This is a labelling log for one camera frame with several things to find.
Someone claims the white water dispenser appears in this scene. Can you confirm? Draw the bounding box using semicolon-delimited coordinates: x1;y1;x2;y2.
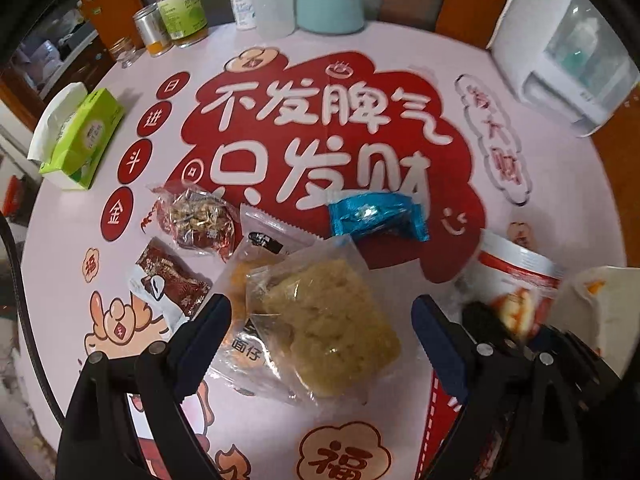
487;0;638;138

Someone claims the dark brown snack packet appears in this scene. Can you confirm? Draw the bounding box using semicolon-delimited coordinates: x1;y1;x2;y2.
131;239;211;333

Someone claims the white pill bottle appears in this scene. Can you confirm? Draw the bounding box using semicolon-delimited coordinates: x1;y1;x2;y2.
230;0;258;31

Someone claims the green tissue box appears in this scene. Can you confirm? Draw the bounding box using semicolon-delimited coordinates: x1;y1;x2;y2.
27;82;125;191

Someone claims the clear rice cake packet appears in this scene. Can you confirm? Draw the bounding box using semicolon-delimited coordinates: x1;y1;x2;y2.
247;235;403;406

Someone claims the red white snack cup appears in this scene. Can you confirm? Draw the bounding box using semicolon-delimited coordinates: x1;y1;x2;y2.
452;230;568;343

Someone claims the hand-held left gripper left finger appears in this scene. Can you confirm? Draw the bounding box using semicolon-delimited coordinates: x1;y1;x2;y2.
57;292;233;480

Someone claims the nut candy clear packet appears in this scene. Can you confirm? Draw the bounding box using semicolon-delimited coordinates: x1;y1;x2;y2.
147;182;246;261

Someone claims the white packet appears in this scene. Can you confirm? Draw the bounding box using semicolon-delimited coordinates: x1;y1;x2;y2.
570;265;633;356

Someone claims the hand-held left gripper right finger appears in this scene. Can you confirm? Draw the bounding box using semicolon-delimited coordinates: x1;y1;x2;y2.
411;294;581;480

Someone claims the blue foil snack packet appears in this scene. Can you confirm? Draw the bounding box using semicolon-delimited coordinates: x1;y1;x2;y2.
327;192;431;243

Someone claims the small glass jar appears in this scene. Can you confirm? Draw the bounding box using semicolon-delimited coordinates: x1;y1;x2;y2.
109;38;138;68

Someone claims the clear bottle with green label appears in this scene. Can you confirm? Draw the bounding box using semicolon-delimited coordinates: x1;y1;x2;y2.
156;0;210;49

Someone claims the clear orange bun packet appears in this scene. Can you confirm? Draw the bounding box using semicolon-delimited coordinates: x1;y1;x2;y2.
207;203;328;403

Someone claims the silver metal can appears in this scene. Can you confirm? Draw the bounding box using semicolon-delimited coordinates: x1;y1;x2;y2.
132;3;173;57

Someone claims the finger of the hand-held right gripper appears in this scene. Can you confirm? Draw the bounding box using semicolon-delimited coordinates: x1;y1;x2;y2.
462;301;523;346
542;325;628;461

